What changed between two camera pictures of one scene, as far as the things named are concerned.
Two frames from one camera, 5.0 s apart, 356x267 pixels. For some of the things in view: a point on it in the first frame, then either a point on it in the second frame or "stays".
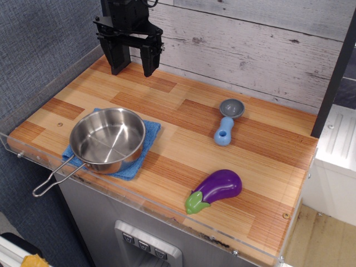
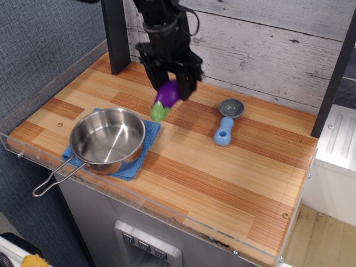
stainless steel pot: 108,141 stays
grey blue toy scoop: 231,108 stays
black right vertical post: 334,87 stays
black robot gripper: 128,21 -> 169,44
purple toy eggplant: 219,184 -> 168,95
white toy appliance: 330,189 stays
